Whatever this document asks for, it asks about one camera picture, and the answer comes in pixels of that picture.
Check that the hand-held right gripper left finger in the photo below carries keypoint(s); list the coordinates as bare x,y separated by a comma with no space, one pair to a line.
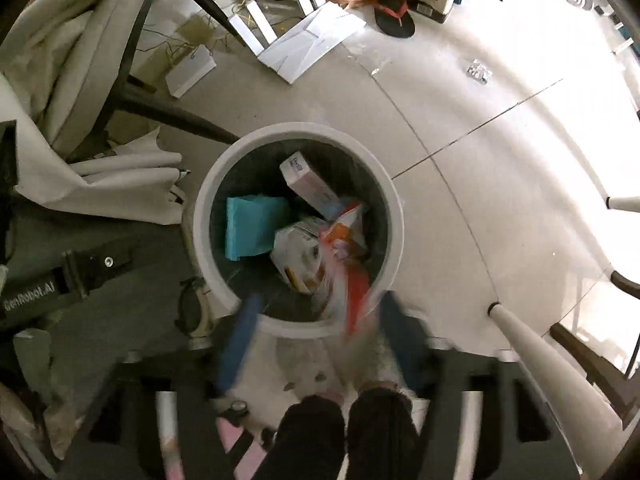
240,340

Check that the white round waste bin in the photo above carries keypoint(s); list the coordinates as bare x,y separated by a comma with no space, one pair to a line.
395,240

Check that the black red flip-flop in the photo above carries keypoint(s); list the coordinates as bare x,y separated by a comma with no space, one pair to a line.
395,10

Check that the white cloth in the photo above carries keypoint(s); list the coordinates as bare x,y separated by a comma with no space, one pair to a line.
75,60

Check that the clear bag of yellow chips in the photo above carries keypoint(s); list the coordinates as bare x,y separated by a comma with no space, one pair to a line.
345,235

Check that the white table leg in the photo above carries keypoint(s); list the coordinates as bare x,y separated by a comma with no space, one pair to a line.
550,375

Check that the teal green plastic bag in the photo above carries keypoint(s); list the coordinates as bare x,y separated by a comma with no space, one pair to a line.
252,227

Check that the white flat box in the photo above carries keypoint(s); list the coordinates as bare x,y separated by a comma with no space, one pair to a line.
191,70

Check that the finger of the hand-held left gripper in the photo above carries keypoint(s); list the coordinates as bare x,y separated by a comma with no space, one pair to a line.
100,265

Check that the long white box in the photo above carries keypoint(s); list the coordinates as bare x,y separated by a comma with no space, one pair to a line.
307,182

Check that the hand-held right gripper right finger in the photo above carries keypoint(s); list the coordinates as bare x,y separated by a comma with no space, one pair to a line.
405,340

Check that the small clear blister pack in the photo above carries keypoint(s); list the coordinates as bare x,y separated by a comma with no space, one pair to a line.
480,71

